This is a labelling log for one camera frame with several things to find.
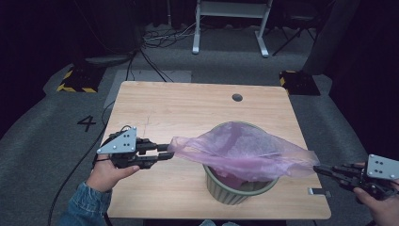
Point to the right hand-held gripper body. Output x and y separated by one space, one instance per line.
381 175

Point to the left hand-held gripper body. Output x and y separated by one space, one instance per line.
125 146

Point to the green plastic bin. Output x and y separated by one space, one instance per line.
229 193

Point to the pink plastic bag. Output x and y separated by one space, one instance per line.
244 153

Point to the person's right hand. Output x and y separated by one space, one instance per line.
386 210

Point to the person's left hand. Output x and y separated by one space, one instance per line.
105 177

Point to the dark round table grommet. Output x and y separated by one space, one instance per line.
237 97

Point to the person's legs in jeans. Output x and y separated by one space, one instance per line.
219 223

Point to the dark stand with flat foot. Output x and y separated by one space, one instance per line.
106 37

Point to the dark grey leaning column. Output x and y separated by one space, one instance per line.
332 34

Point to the black tripod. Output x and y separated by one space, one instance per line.
295 34

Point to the grey metal table bracket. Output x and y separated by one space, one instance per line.
318 191

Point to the white metal stand frame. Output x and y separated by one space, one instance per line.
230 9

